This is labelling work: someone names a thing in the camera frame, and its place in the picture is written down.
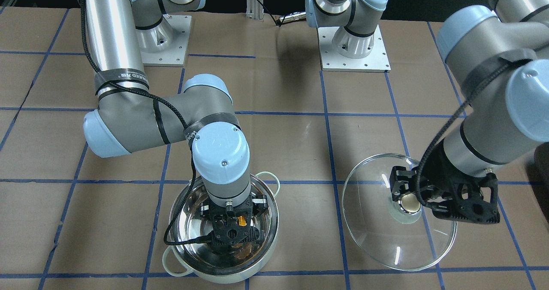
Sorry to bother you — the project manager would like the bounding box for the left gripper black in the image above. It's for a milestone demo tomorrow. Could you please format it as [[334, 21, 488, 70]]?
[[389, 145, 501, 225]]

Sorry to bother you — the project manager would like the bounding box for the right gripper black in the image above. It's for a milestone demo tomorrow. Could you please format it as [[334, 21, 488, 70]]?
[[202, 196, 268, 253]]

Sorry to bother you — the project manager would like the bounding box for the glass pot lid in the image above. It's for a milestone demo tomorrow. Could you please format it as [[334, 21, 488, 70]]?
[[341, 153, 457, 271]]

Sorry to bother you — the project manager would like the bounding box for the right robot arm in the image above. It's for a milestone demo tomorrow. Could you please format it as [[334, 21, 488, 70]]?
[[78, 0, 269, 246]]

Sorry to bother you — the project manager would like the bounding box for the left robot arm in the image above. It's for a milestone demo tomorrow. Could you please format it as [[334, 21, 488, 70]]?
[[386, 0, 549, 225]]

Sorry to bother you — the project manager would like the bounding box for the white electric pot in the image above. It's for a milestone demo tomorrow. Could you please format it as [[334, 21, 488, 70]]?
[[162, 173, 280, 284]]

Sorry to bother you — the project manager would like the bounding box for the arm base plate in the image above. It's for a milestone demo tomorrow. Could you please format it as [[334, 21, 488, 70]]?
[[136, 15, 193, 67], [317, 26, 392, 73]]

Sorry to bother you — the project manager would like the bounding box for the aluminium frame post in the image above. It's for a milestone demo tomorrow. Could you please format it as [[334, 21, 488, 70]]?
[[246, 0, 264, 21]]

